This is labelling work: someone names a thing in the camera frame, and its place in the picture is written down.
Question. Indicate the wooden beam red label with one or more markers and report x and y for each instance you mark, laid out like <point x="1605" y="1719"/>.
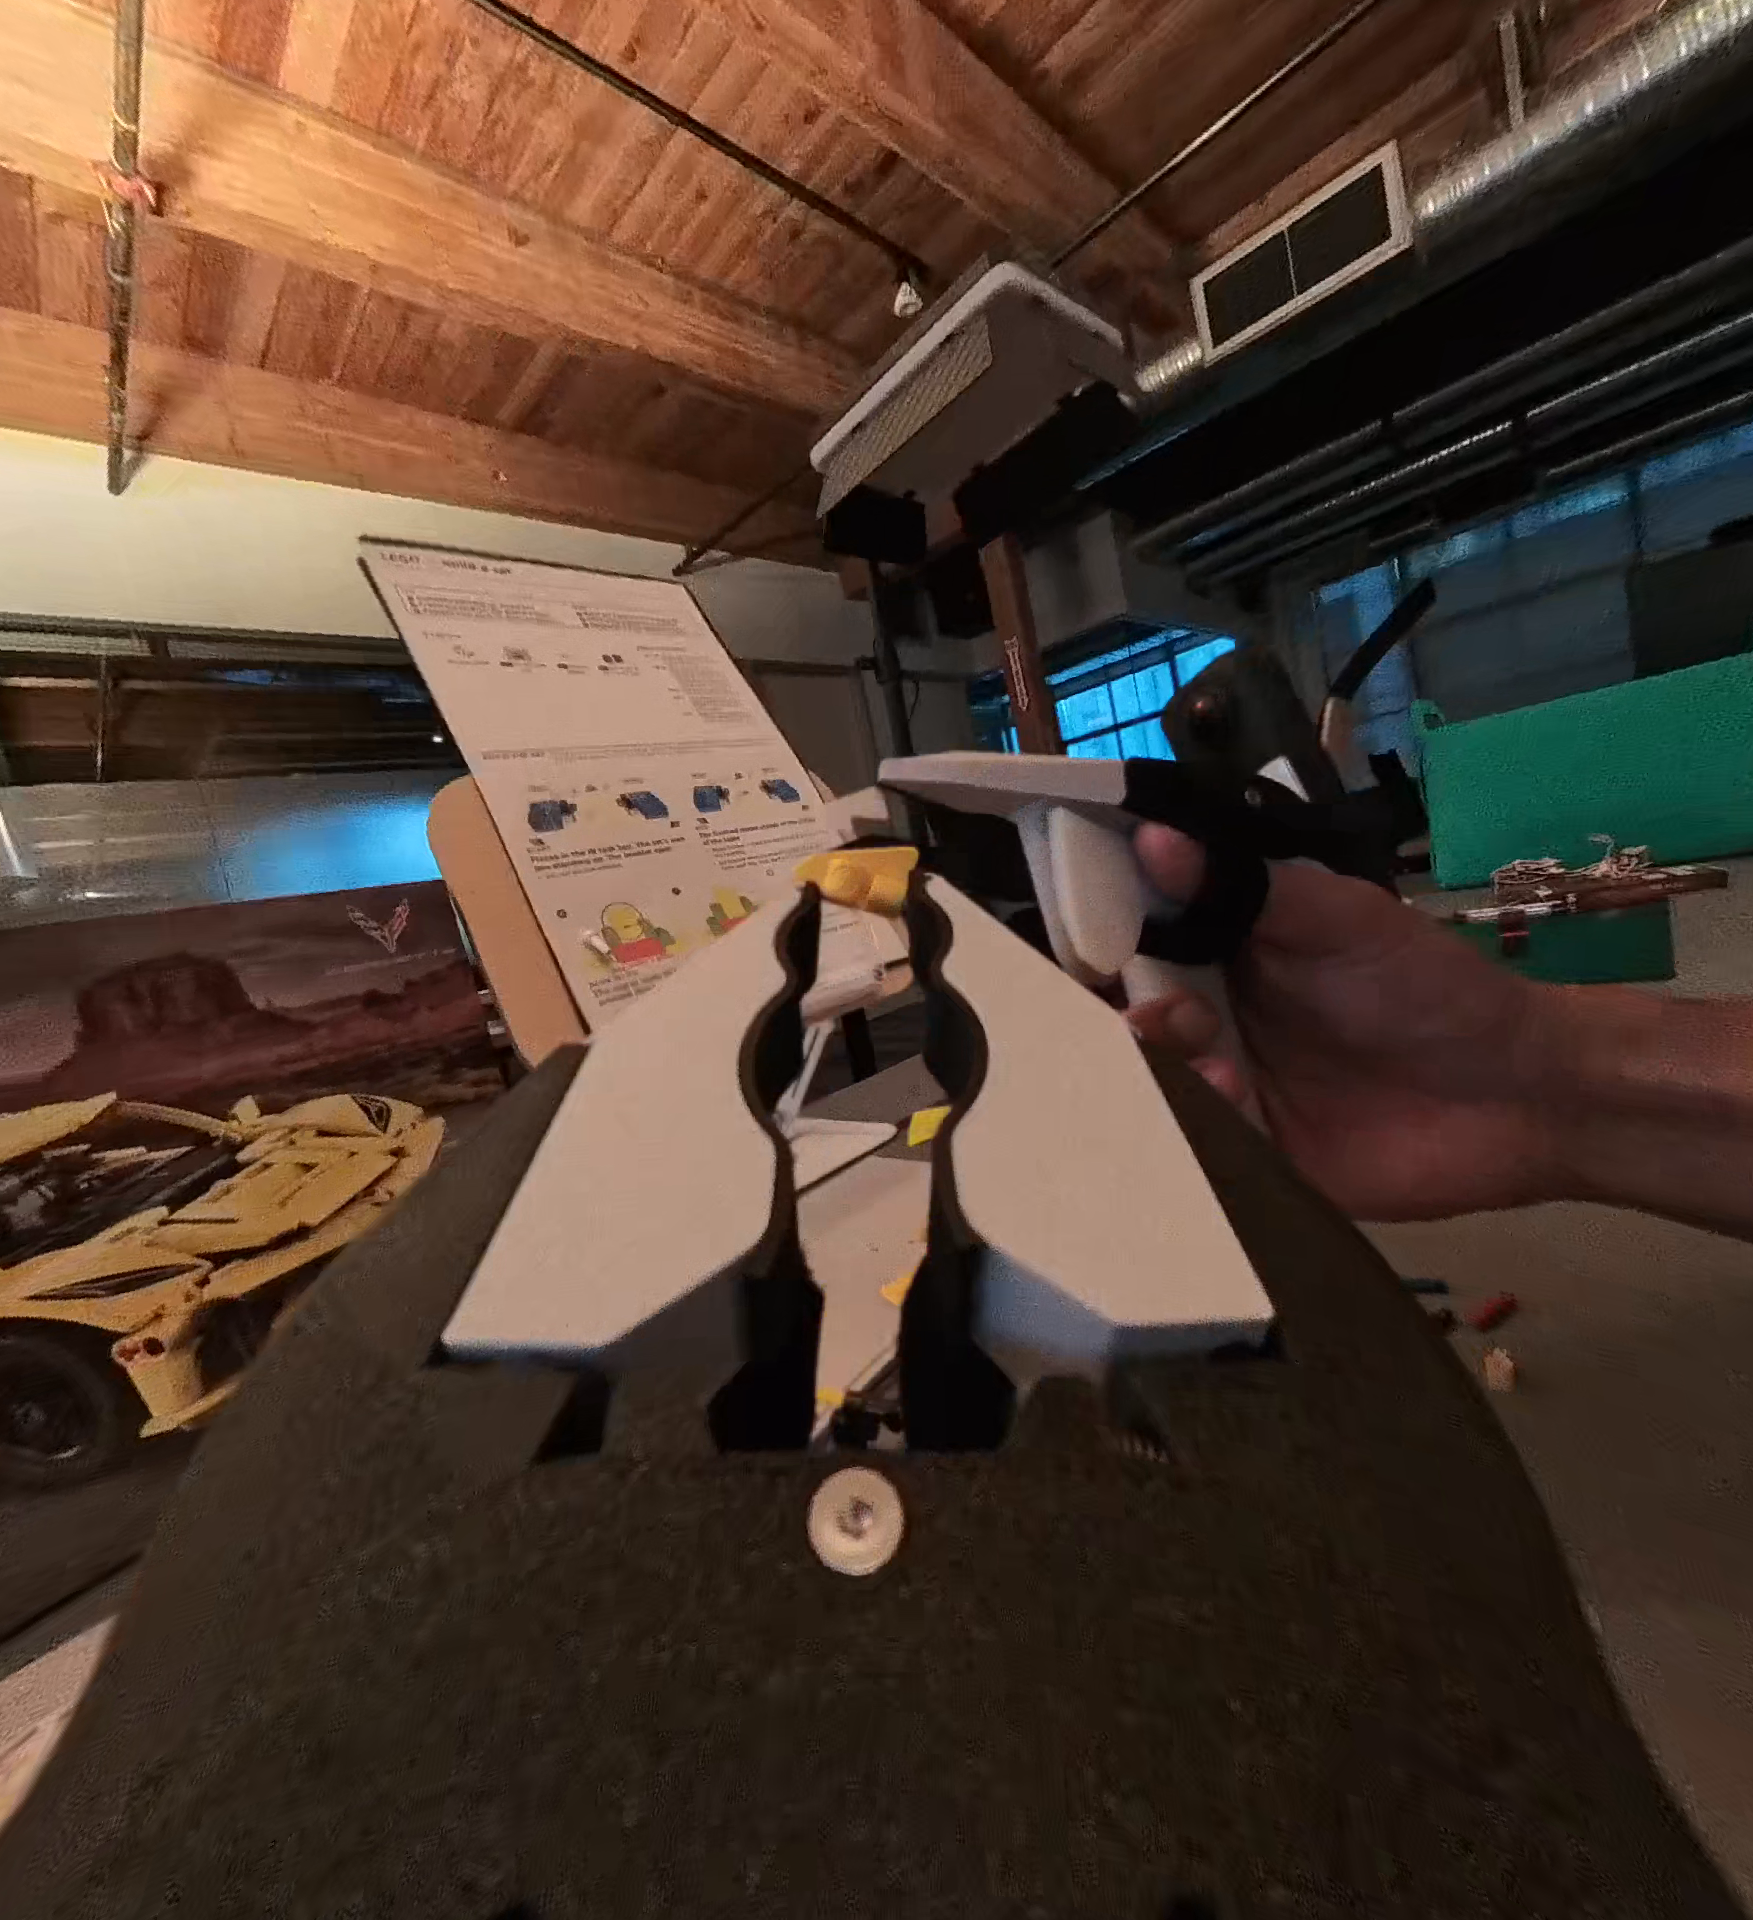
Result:
<point x="1022" y="646"/>

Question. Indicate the small twine tag bundle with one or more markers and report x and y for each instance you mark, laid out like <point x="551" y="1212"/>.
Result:
<point x="1582" y="879"/>

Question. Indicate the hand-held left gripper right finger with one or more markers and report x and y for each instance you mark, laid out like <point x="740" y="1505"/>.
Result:
<point x="1103" y="1185"/>

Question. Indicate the person's right hand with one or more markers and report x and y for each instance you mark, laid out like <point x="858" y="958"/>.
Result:
<point x="1388" y="1051"/>

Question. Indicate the white jointed stand arm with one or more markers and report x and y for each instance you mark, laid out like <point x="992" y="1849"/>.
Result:
<point x="837" y="1019"/>

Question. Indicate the grey ceiling heater unit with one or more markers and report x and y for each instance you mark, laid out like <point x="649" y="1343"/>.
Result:
<point x="965" y="390"/>

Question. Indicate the dark toy box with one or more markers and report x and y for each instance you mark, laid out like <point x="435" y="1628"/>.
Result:
<point x="142" y="1200"/>

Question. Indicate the yellow wedge toy panel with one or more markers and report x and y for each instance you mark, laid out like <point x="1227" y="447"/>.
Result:
<point x="861" y="872"/>

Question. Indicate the wooden framed sign board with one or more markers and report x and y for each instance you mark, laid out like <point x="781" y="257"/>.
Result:
<point x="607" y="719"/>

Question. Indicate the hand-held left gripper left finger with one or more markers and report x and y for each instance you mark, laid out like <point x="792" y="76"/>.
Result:
<point x="621" y="1200"/>

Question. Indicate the metal ceiling duct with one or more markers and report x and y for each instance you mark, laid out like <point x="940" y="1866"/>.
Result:
<point x="1566" y="117"/>

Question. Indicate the large paned window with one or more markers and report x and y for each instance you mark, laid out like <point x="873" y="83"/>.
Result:
<point x="1120" y="696"/>

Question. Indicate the green tote bin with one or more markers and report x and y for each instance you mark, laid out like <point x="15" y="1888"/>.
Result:
<point x="1609" y="783"/>

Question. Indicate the white vent box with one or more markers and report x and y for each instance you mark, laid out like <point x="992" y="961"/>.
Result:
<point x="1305" y="256"/>

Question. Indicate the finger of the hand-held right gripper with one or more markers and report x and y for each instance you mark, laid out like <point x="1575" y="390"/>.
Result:
<point x="1013" y="783"/>

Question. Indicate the green flat box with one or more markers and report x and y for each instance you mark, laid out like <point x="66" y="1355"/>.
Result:
<point x="1582" y="945"/>

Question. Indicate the scattered small toy pins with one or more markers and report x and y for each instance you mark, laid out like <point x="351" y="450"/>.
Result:
<point x="1487" y="1329"/>

